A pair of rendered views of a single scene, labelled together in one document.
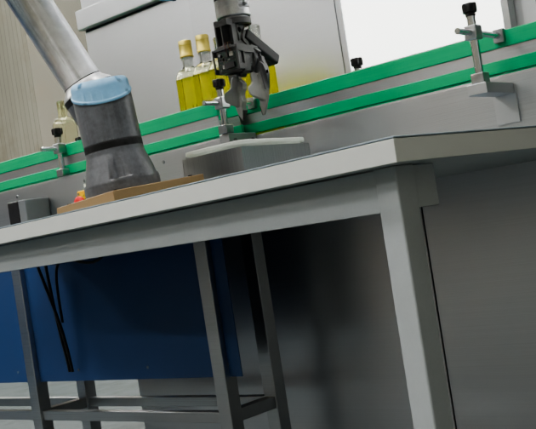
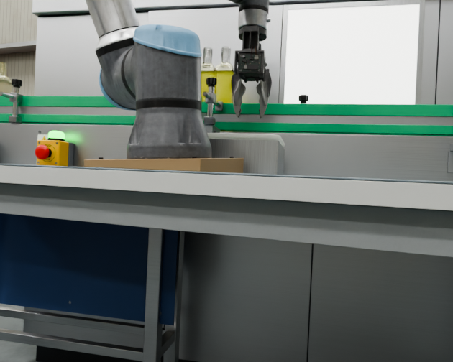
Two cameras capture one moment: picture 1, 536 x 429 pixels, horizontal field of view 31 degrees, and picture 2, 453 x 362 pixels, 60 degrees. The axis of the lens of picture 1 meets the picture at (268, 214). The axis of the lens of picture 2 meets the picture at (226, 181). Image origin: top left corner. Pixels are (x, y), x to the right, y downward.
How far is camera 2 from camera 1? 136 cm
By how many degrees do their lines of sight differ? 29
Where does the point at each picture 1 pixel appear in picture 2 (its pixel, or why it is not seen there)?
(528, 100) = not seen: outside the picture
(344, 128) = (307, 144)
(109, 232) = (158, 202)
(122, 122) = (197, 83)
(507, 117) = not seen: outside the picture
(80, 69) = (129, 16)
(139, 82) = (83, 67)
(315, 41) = not seen: hidden behind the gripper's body
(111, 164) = (182, 126)
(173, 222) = (284, 213)
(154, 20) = not seen: hidden behind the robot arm
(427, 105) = (388, 144)
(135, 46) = (85, 39)
